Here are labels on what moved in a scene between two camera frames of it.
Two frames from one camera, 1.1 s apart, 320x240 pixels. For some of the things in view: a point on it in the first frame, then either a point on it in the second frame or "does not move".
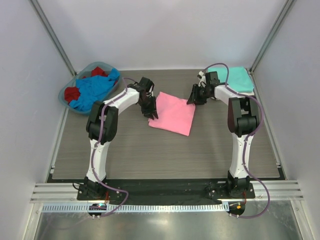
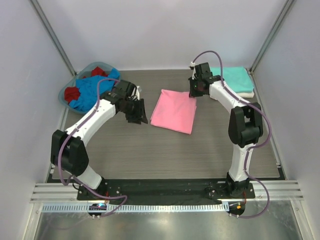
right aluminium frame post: (288, 4) does not move
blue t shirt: (92, 88) does not move
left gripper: (148, 105) to (136, 111)
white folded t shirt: (247, 94) does not move
